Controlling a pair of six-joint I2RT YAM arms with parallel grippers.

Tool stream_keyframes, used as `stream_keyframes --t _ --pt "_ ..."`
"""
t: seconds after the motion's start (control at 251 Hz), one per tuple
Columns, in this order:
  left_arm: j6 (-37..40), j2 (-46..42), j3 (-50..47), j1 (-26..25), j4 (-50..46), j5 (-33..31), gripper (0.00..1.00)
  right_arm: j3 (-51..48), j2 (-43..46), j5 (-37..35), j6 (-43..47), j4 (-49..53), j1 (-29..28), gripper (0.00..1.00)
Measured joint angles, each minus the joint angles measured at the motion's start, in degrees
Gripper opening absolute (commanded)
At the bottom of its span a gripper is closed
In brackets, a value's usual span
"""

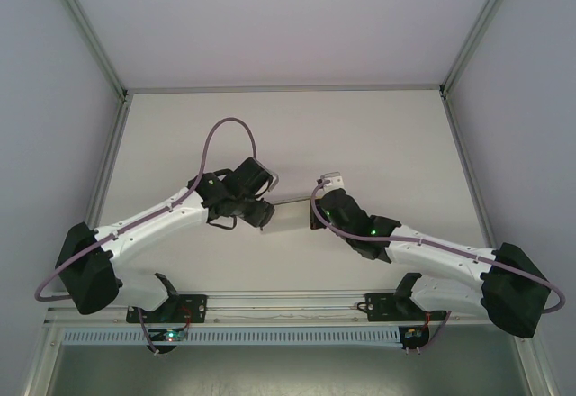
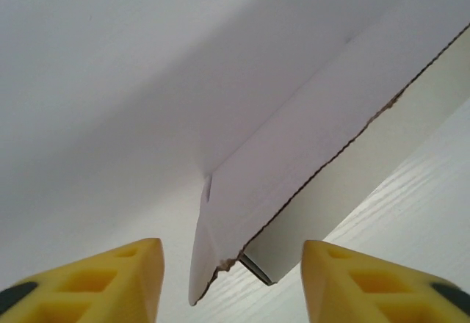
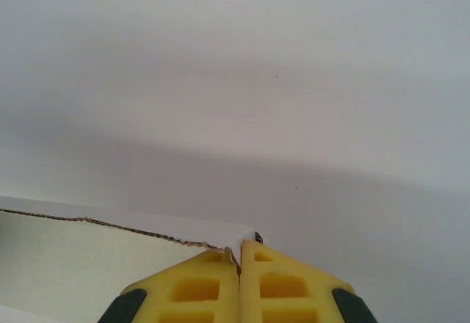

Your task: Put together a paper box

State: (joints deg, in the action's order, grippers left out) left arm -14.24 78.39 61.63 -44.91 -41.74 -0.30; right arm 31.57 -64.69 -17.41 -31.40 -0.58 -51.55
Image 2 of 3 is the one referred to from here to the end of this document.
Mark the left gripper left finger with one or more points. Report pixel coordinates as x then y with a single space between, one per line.
121 286

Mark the white paper box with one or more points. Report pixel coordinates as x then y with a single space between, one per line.
293 154

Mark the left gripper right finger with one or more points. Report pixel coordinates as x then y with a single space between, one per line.
338 286

